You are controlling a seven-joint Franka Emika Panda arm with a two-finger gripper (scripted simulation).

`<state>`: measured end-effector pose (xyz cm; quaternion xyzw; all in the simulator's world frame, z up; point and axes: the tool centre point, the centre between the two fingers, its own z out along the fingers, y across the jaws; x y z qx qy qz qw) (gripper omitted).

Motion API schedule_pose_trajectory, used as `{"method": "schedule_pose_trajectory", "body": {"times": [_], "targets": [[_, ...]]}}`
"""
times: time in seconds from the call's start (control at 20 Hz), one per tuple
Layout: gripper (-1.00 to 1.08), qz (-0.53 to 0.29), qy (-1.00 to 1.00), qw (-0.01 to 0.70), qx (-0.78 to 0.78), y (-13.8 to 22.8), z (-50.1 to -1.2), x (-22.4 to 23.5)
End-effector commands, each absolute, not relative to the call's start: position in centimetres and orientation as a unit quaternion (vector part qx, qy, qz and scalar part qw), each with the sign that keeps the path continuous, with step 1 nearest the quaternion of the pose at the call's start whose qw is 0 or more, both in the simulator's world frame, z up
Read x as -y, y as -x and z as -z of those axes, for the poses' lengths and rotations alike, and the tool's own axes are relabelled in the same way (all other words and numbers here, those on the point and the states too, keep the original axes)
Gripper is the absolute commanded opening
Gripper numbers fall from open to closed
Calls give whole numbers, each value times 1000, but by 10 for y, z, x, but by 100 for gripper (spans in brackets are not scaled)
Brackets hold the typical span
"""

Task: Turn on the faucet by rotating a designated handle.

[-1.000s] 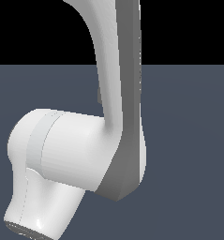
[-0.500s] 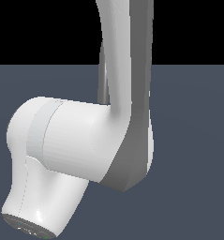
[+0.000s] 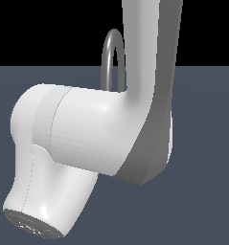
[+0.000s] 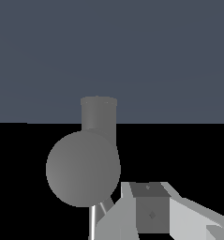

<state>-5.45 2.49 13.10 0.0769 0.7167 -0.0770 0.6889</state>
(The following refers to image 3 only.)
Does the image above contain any grey curved faucet spout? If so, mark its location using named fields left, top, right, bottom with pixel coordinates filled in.
left=100, top=28, right=127, bottom=94

